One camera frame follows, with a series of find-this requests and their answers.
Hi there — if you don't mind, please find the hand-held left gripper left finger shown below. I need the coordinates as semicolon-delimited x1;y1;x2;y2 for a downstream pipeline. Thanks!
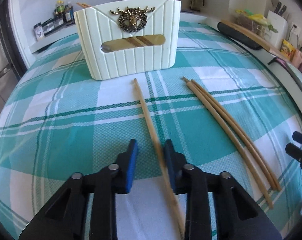
18;139;139;240

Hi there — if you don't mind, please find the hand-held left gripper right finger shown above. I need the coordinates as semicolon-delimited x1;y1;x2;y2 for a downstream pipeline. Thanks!
164;139;282;240

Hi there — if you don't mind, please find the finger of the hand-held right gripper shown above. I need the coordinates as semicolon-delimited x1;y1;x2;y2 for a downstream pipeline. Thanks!
292;131;302;147
285;143;302;165

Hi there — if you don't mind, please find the cream utensil holder box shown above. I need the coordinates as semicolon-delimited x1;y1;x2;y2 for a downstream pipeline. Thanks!
73;0;182;81

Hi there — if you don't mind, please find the green checked tablecloth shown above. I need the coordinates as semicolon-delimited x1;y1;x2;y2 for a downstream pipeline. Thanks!
0;20;302;240

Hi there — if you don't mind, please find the pink cloth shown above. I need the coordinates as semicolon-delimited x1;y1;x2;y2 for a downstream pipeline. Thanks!
267;57;290;68

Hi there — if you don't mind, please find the yellow packet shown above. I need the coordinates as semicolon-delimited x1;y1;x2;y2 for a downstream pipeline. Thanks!
281;39;297;60

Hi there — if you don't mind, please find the wooden cutting board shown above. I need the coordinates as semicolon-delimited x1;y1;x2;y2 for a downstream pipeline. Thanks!
221;19;295;60

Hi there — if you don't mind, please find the white knife block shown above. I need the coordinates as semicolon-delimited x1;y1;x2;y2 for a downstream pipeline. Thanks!
264;0;289;48

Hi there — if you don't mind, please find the black pad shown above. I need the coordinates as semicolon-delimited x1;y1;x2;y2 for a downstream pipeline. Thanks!
217;21;262;50

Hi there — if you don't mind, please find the rack of spice jars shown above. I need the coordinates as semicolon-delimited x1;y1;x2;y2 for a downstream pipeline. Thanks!
33;17;66;41

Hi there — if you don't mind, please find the glass french press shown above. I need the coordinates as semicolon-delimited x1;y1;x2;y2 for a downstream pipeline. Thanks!
191;0;204;12

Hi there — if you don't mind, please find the dark sauce bottle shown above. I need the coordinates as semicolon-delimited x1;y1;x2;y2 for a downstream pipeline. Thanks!
64;1;74;22

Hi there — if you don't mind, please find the sauce bottle with yellow cap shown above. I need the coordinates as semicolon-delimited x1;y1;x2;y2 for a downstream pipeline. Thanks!
54;0;66;18

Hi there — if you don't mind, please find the wire basket with vegetables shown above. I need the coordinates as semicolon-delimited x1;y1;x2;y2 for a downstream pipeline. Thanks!
232;9;279;38

